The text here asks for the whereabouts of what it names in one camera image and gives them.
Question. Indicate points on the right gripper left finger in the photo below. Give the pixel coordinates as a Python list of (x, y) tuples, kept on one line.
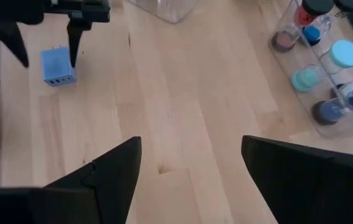
[(70, 202)]

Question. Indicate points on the black-capped jar purple contents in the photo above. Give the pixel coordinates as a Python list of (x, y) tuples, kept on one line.
[(328, 112)]

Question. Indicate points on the black-capped jar red contents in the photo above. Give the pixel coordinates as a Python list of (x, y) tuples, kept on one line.
[(305, 15)]

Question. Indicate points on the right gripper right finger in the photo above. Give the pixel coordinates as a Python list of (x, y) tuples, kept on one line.
[(313, 193)]

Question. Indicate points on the black-capped jar blue contents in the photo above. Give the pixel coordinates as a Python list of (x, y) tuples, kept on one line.
[(311, 33)]

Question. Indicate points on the teal-capped glass jar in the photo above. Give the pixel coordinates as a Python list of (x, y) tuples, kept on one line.
[(345, 54)]

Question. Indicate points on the blue wall charger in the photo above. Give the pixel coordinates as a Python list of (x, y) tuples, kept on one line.
[(54, 67)]

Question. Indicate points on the black-capped jar white contents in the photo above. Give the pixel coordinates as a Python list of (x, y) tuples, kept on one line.
[(349, 88)]

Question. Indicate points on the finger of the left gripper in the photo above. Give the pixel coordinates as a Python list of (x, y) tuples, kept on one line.
[(14, 40), (76, 37)]

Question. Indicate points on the clear plastic tray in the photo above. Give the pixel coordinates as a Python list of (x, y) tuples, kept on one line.
[(170, 12), (322, 93)]

